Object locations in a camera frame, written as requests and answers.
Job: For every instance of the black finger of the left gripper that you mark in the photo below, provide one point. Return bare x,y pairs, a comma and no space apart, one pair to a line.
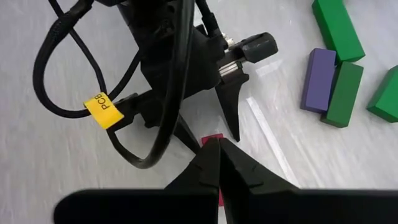
186,133
230,105

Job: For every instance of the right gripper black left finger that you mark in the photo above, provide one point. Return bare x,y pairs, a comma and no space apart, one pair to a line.
186,202

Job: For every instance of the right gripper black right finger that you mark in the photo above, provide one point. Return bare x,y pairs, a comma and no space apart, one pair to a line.
264,205

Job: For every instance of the red long plain block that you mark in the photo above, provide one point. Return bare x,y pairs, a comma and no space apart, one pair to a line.
212,138

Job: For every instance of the purple wide long block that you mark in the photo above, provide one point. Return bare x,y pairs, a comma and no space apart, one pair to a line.
318,81

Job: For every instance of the green long plain block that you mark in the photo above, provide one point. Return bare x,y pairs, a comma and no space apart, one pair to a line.
337,31
342,96

